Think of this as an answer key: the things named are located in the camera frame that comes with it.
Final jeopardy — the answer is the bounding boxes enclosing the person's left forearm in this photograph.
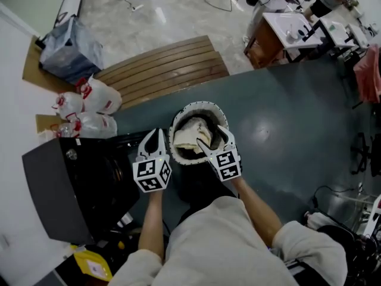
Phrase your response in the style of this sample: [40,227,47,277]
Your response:
[137,189,166,262]

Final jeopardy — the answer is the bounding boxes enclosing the small cardboard sheet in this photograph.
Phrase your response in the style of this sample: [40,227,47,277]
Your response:
[35,114,61,137]

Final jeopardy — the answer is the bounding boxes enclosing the low white bench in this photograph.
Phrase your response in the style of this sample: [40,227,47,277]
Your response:
[53,0,88,27]

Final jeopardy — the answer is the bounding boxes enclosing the white sink board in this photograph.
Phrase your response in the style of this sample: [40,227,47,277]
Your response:
[261,12,324,52]

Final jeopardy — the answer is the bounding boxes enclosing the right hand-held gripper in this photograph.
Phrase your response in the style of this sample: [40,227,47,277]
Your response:
[196,125,242,183]

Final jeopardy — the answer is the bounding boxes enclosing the wooden slat platform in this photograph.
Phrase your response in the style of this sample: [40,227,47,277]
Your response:
[93,35,230,111]

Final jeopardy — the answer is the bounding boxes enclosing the black washing machine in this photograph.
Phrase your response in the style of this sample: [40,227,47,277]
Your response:
[21,131,151,245]

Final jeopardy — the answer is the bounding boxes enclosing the person's right forearm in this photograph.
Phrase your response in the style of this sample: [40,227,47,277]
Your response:
[230,177,284,244]

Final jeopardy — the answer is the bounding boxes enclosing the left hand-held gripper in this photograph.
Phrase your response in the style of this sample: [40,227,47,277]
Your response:
[132,128,173,193]

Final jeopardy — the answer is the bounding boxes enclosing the pink cloth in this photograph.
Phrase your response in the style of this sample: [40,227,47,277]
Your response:
[353,45,381,104]

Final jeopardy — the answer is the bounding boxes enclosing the clear water jug red cap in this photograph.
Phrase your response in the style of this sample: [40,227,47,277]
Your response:
[67,111,118,139]
[52,91,86,117]
[76,76,123,115]

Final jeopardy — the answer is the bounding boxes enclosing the black bin yellow lid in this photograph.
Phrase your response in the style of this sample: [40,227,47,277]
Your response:
[73,250,114,282]

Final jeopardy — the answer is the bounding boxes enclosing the white tray board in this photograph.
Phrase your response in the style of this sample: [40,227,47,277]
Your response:
[320,16,357,49]

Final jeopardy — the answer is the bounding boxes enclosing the large cardboard sheet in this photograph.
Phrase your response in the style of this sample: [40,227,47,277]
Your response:
[22,36,77,94]

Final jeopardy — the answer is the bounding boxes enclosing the white round laundry basket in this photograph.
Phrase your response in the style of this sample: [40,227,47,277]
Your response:
[168,101,230,165]

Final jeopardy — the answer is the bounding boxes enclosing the person's grey sweatshirt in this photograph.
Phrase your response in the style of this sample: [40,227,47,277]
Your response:
[108,197,349,286]

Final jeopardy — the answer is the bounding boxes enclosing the black office chair base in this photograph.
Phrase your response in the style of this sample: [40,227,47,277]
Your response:
[350,132,376,176]

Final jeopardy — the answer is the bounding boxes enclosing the person's black trousers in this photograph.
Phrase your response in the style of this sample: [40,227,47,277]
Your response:
[177,171,239,229]

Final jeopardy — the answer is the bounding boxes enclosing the round black washer door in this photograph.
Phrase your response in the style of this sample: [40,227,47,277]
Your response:
[104,130,150,160]

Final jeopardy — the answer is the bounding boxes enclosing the wooden desk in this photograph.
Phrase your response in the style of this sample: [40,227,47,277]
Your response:
[243,16,287,70]

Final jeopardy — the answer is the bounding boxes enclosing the cream white clothes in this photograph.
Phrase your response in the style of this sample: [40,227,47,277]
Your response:
[173,119,214,155]

